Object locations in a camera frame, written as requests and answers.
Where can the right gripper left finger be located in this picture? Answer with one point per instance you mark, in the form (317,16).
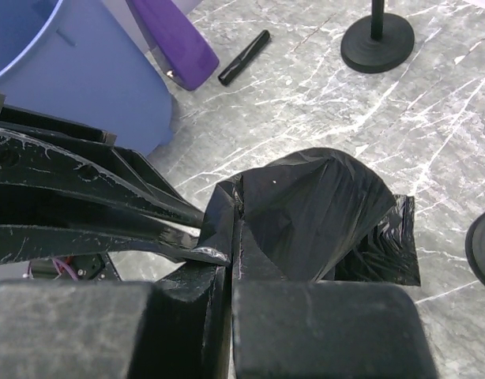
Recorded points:
(176,327)

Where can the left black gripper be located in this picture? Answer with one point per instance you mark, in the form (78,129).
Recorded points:
(64,191)

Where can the blue plastic trash bin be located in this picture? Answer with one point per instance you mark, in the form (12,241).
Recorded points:
(73,60)

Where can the black trash bag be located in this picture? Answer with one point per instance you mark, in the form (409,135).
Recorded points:
(317,214)

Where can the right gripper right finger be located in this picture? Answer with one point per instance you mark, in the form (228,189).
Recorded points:
(295,329)

